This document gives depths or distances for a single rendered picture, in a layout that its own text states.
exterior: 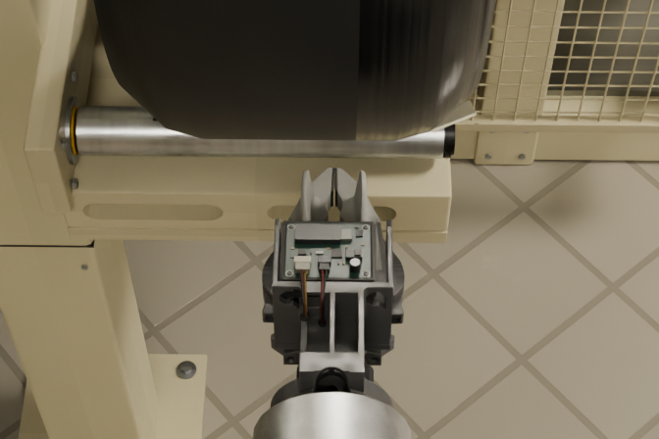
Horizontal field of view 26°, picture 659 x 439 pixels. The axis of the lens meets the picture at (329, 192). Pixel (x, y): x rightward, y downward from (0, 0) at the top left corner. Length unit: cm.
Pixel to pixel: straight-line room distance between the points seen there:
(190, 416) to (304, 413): 136
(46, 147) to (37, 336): 55
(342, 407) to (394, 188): 54
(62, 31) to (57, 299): 45
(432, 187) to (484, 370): 92
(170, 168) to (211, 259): 97
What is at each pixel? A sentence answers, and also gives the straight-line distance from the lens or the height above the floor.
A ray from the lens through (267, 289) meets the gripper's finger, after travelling 90.
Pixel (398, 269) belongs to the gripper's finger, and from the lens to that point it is 91.
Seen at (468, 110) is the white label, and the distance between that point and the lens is 121.
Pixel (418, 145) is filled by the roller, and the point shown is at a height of 91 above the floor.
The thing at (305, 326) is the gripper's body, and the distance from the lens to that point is 83.
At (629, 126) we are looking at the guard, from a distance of 208.
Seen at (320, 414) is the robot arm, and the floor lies 123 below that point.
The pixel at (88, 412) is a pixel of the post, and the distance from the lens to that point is 193.
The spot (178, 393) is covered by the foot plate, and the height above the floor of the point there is 1.
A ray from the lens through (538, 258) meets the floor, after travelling 230.
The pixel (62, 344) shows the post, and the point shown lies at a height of 40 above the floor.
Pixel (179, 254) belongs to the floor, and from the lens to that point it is 230.
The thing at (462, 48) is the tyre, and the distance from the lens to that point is 102.
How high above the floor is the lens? 193
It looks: 55 degrees down
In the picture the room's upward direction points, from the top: straight up
